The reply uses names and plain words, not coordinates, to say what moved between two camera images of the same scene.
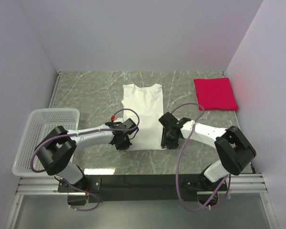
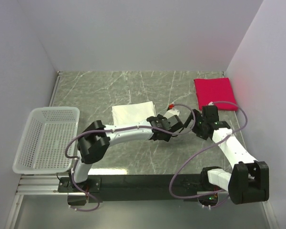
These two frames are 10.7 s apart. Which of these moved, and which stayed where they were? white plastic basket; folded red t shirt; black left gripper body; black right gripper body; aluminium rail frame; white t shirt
Moved: white t shirt; black right gripper body; black left gripper body
Stayed: white plastic basket; aluminium rail frame; folded red t shirt
